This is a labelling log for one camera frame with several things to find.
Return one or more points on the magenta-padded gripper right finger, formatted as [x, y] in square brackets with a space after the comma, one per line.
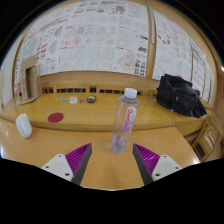
[148, 160]

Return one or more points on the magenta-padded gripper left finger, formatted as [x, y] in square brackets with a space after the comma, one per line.
[78, 159]

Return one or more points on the clear plastic water bottle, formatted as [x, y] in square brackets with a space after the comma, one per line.
[125, 120]

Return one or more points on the flat round red coaster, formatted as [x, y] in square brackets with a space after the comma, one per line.
[55, 117]

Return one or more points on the small flat sticker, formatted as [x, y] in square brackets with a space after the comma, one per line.
[59, 98]
[65, 100]

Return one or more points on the black and yellow tape measure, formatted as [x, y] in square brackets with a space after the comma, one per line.
[91, 99]

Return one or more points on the wooden chair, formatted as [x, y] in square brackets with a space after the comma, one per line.
[208, 140]

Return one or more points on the white ceramic mug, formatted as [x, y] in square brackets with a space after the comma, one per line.
[23, 126]

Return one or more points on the black backpack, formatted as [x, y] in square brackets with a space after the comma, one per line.
[179, 95]

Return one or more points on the open brown cardboard box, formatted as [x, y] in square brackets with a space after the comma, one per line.
[29, 80]

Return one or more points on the printed paper poster group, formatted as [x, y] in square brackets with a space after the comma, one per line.
[96, 36]

